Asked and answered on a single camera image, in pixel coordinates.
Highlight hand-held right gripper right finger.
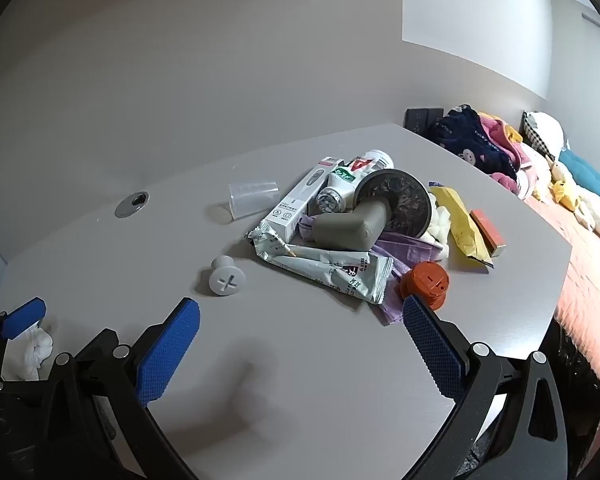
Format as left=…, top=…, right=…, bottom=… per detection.
left=402, top=294, right=571, bottom=480

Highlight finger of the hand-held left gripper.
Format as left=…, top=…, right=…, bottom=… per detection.
left=0, top=377, right=56, bottom=402
left=0, top=297, right=47, bottom=361

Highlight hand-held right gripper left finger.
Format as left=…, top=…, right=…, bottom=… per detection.
left=45, top=297, right=201, bottom=480

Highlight white tissue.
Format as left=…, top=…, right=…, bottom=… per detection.
left=2, top=326, right=56, bottom=382

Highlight white snack wrapper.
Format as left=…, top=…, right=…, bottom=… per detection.
left=245, top=227, right=395, bottom=306

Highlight grey foam corner piece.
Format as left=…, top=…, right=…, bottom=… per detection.
left=312, top=195, right=392, bottom=251

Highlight orange plastic cap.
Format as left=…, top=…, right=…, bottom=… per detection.
left=399, top=261, right=451, bottom=313

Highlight white screw-shaped plastic plug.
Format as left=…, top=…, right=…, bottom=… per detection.
left=196, top=255, right=246, bottom=297

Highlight purple face mask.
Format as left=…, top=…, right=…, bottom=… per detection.
left=299, top=214, right=448, bottom=328

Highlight white cotton balls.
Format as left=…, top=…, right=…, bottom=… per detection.
left=422, top=200, right=453, bottom=261

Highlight yellow packet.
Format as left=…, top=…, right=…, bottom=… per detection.
left=430, top=186, right=496, bottom=268

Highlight small orange box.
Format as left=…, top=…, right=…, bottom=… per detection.
left=469, top=209, right=507, bottom=258

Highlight round dark tin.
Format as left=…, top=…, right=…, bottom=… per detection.
left=354, top=169, right=437, bottom=238

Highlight bed with pink sheet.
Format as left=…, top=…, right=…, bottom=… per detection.
left=525, top=180, right=600, bottom=411

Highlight clear plastic cup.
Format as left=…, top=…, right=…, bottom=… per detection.
left=227, top=178, right=281, bottom=221

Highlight white bottle with red-green label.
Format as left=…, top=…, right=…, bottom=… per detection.
left=316, top=149, right=396, bottom=213

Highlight long white cardboard box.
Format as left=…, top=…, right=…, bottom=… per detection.
left=260, top=157, right=346, bottom=242

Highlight yellow plush duck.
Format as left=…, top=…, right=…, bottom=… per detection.
left=550, top=160, right=581, bottom=208

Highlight pink blanket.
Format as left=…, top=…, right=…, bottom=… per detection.
left=475, top=112, right=551, bottom=201

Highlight dark blue printed blanket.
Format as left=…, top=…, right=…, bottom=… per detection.
left=425, top=105, right=521, bottom=186

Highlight checked white pillow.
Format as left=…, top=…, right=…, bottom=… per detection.
left=522, top=110, right=566, bottom=161

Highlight round metal cable grommet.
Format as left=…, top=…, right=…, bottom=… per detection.
left=115, top=191, right=151, bottom=219

